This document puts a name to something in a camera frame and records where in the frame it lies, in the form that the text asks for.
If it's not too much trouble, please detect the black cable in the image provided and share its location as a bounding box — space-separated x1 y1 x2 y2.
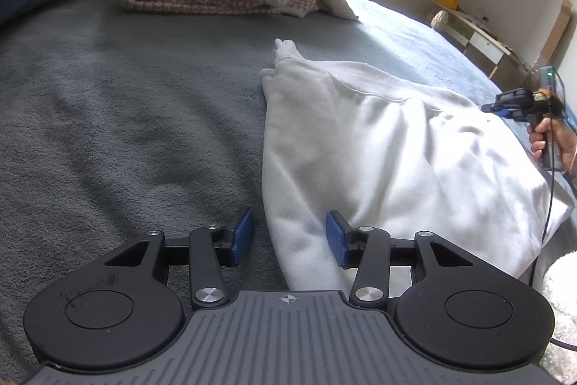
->
532 114 577 353

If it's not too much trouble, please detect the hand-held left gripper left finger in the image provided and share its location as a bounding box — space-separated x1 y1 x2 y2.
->
105 208 254 310

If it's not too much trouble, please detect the white desk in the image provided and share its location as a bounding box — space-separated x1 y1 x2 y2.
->
430 1 549 80

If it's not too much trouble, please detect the cardboard sheet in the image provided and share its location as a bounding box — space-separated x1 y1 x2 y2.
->
536 0 573 68

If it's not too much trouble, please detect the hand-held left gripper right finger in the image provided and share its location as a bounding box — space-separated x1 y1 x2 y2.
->
325 210 474 308

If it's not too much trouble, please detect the white fluffy cushion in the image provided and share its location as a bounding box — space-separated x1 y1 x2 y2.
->
538 252 577 382

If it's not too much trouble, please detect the person's right hand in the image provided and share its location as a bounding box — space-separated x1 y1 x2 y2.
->
529 117 577 175

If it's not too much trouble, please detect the white sweatshirt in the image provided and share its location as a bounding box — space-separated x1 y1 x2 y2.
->
260 38 575 292

